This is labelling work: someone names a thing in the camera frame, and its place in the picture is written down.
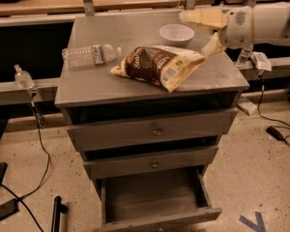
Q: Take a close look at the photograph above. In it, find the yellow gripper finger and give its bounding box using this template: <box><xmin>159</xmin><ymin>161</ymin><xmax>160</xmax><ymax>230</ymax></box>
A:
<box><xmin>200</xmin><ymin>32</ymin><xmax>225</xmax><ymax>56</ymax></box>
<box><xmin>179</xmin><ymin>9</ymin><xmax>228</xmax><ymax>29</ymax></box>

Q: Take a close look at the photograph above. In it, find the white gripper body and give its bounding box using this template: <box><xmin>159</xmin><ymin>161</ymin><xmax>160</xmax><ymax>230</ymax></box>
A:
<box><xmin>220</xmin><ymin>6</ymin><xmax>252</xmax><ymax>48</ymax></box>

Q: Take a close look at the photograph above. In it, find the brown chip bag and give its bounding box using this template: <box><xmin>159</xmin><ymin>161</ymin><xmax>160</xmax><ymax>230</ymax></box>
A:
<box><xmin>110</xmin><ymin>45</ymin><xmax>206</xmax><ymax>93</ymax></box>

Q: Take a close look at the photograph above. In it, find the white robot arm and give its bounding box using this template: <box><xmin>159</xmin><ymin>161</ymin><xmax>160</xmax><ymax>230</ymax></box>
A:
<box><xmin>179</xmin><ymin>2</ymin><xmax>290</xmax><ymax>49</ymax></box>

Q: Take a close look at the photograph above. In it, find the grey wooden drawer cabinet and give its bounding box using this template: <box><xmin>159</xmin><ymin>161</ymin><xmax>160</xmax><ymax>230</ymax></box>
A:
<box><xmin>54</xmin><ymin>10</ymin><xmax>250</xmax><ymax>232</ymax></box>

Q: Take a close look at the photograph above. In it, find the grey top drawer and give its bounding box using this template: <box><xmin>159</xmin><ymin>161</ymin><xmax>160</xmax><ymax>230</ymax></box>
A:
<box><xmin>68</xmin><ymin>108</ymin><xmax>238</xmax><ymax>152</ymax></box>

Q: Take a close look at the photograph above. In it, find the grey open bottom drawer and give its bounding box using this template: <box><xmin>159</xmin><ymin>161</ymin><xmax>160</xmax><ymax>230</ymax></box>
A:
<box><xmin>93</xmin><ymin>167</ymin><xmax>221</xmax><ymax>232</ymax></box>

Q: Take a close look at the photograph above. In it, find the grey middle drawer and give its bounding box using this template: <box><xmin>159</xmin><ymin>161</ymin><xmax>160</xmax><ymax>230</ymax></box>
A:
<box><xmin>83</xmin><ymin>145</ymin><xmax>218</xmax><ymax>180</ymax></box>

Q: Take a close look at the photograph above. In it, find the small water bottle right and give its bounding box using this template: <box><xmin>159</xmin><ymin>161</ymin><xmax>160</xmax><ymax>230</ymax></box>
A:
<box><xmin>236</xmin><ymin>44</ymin><xmax>253</xmax><ymax>68</ymax></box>

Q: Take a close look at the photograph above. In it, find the white ceramic bowl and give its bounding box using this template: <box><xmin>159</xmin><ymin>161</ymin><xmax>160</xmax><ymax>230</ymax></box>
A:
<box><xmin>159</xmin><ymin>24</ymin><xmax>194</xmax><ymax>47</ymax></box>

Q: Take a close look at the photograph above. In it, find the white block on floor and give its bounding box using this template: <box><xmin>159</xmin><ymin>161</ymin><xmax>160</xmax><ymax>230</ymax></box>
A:
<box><xmin>238</xmin><ymin>97</ymin><xmax>257</xmax><ymax>115</ymax></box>

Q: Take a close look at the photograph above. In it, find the black power adapter right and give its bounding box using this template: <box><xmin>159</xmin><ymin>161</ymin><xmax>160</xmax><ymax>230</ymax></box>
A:
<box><xmin>266</xmin><ymin>127</ymin><xmax>283</xmax><ymax>141</ymax></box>

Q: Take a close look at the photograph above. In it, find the black power adapter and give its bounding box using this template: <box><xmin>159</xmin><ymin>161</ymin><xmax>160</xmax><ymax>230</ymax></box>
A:
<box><xmin>0</xmin><ymin>198</ymin><xmax>18</xmax><ymax>221</ymax></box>
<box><xmin>266</xmin><ymin>127</ymin><xmax>283</xmax><ymax>141</ymax></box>

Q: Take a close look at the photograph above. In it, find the clear plastic water bottle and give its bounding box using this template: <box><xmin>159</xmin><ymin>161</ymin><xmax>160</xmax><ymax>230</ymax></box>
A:
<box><xmin>62</xmin><ymin>43</ymin><xmax>122</xmax><ymax>69</ymax></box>

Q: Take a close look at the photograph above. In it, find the small clear bottle left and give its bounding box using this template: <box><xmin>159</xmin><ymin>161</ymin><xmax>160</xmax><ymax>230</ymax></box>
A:
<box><xmin>14</xmin><ymin>65</ymin><xmax>35</xmax><ymax>90</ymax></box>

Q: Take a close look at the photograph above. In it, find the black power adapter left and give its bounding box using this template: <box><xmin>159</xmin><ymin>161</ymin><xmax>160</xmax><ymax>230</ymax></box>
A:
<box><xmin>0</xmin><ymin>198</ymin><xmax>18</xmax><ymax>221</ymax></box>

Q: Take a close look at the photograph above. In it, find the white packet on rail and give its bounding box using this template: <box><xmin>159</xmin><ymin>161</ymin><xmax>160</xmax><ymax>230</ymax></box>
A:
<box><xmin>250</xmin><ymin>51</ymin><xmax>272</xmax><ymax>72</ymax></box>

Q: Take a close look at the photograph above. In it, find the black cable left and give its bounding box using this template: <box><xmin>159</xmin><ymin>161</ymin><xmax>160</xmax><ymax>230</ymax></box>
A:
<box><xmin>0</xmin><ymin>94</ymin><xmax>52</xmax><ymax>232</ymax></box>

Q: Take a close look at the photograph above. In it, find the black post on floor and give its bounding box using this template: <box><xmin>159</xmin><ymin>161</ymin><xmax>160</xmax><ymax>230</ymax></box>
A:
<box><xmin>51</xmin><ymin>196</ymin><xmax>69</xmax><ymax>232</ymax></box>

